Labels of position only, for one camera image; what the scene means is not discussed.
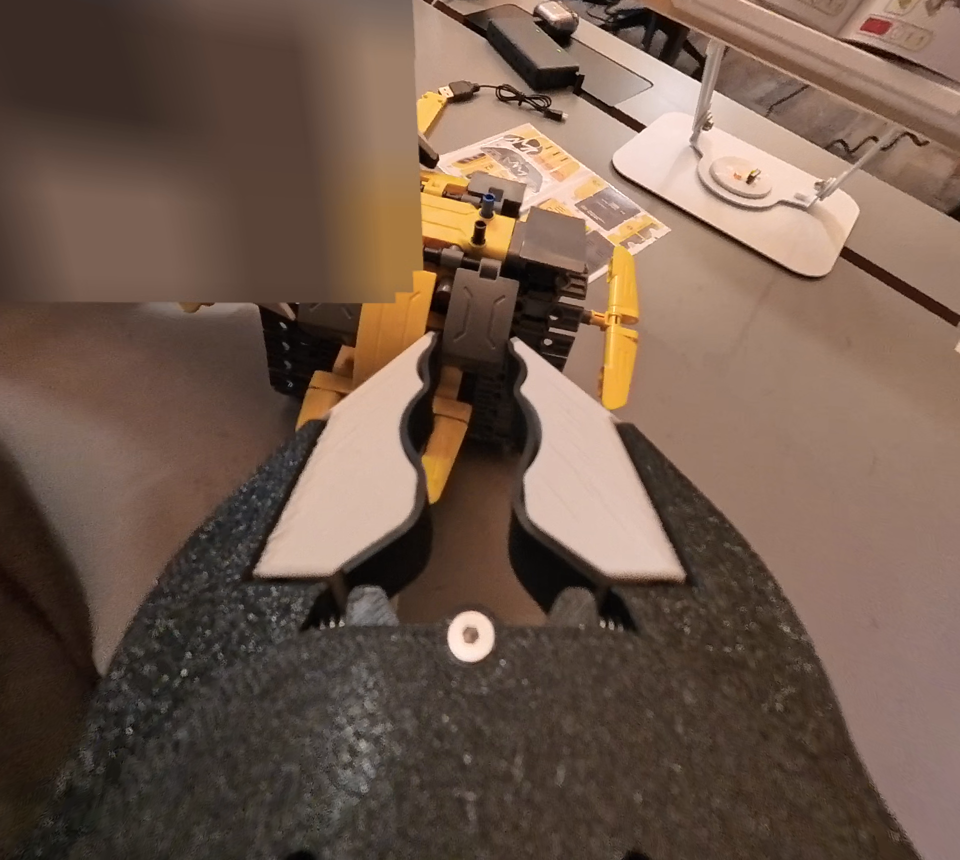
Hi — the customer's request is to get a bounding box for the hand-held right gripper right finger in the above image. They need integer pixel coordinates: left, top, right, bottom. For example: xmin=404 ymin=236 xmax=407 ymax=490
xmin=508 ymin=337 xmax=688 ymax=610

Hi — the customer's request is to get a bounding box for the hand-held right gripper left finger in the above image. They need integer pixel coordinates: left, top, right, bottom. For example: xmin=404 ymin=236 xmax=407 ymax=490
xmin=253 ymin=333 xmax=438 ymax=606

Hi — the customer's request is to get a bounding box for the yellow black toy tracked vehicle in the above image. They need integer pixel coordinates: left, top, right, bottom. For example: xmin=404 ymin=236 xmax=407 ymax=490
xmin=178 ymin=168 xmax=640 ymax=505

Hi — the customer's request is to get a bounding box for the yellow grey sticker sheet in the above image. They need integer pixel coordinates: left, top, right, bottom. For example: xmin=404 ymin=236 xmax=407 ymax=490
xmin=437 ymin=122 xmax=671 ymax=284

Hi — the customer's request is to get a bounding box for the person's brown clothing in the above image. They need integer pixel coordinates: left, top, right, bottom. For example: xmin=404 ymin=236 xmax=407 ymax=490
xmin=0 ymin=425 xmax=99 ymax=860

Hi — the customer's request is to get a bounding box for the white book stand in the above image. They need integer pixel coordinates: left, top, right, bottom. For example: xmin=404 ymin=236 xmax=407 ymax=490
xmin=612 ymin=0 xmax=960 ymax=278

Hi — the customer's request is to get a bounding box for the black power bank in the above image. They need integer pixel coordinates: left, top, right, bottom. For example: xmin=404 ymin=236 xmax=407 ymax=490
xmin=487 ymin=16 xmax=582 ymax=90

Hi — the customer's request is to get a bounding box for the small silver device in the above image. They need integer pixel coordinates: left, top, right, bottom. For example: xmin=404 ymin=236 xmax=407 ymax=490
xmin=534 ymin=1 xmax=580 ymax=38

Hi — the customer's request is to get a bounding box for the black USB cable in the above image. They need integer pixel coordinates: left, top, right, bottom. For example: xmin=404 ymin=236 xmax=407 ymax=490
xmin=437 ymin=80 xmax=569 ymax=124

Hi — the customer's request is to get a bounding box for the coiled black cable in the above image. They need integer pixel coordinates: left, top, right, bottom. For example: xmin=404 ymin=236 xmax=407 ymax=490
xmin=832 ymin=128 xmax=931 ymax=160

